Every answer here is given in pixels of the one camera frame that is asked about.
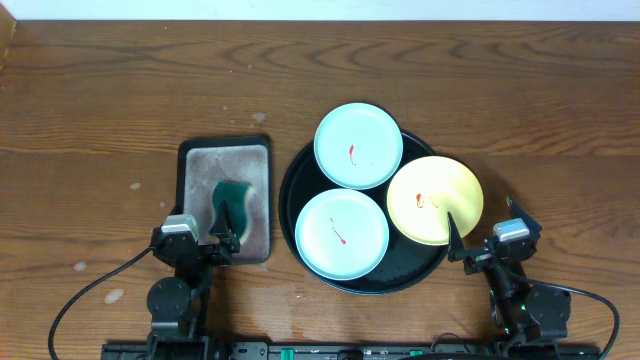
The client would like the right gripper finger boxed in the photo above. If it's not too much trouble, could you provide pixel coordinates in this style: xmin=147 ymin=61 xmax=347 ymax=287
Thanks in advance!
xmin=447 ymin=212 xmax=465 ymax=253
xmin=506 ymin=196 xmax=540 ymax=233

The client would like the green yellow sponge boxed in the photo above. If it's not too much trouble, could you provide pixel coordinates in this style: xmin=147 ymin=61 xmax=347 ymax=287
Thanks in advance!
xmin=212 ymin=182 xmax=253 ymax=242

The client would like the yellow plate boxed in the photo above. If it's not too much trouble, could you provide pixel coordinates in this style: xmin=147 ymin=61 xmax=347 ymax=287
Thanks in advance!
xmin=386 ymin=156 xmax=484 ymax=246

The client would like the light blue plate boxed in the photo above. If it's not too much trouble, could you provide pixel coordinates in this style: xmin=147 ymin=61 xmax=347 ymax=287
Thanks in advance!
xmin=313 ymin=103 xmax=404 ymax=190
xmin=294 ymin=189 xmax=390 ymax=281

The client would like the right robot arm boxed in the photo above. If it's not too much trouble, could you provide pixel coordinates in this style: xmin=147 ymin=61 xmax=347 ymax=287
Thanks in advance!
xmin=447 ymin=197 xmax=571 ymax=356

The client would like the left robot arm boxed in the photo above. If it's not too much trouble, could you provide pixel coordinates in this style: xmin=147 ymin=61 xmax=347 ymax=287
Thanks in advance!
xmin=146 ymin=201 xmax=240 ymax=360

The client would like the rectangular black soapy tray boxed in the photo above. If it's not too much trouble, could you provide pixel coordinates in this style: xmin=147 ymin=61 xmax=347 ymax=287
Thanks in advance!
xmin=175 ymin=135 xmax=271 ymax=265

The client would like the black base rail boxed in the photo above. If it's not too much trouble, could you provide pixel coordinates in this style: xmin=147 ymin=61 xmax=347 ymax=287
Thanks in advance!
xmin=100 ymin=342 xmax=600 ymax=360

